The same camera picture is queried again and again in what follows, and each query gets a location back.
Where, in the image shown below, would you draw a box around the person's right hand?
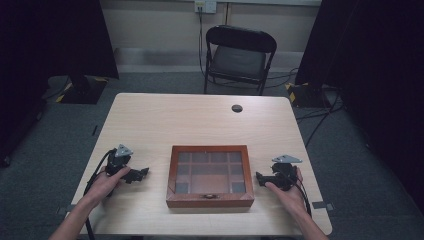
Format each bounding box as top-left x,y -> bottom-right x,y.
264,166 -> 310,216

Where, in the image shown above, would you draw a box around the wooden box with glass lid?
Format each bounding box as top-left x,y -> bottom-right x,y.
165,144 -> 256,209

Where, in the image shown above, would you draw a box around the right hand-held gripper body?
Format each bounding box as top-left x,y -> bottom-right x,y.
271,154 -> 304,192

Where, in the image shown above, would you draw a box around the white wall outlet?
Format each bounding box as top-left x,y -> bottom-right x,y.
194,0 -> 218,15

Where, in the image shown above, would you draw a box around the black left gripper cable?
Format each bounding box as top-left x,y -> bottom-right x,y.
83,148 -> 116,240

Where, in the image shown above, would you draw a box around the person's left hand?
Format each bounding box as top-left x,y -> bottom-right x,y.
85,165 -> 132,205

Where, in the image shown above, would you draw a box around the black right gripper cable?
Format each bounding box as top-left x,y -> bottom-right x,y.
290,173 -> 313,218

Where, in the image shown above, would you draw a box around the black stand base striped tape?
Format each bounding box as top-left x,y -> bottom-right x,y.
54,75 -> 109,106
284,81 -> 333,109

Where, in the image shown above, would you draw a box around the black cable from outlet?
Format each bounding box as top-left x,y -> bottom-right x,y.
197,5 -> 208,78

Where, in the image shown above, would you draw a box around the black folding chair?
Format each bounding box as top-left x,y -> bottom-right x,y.
203,24 -> 278,97

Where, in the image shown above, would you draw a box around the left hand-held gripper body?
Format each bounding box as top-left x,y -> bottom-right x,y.
104,143 -> 134,177

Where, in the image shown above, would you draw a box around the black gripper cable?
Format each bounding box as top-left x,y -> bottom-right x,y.
290,173 -> 313,218
83,148 -> 116,240

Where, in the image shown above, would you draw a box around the grey tape strip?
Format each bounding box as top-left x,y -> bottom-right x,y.
311,200 -> 335,212
55,204 -> 77,215

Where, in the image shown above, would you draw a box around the black floor cables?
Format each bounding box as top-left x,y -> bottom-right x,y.
266,67 -> 346,148

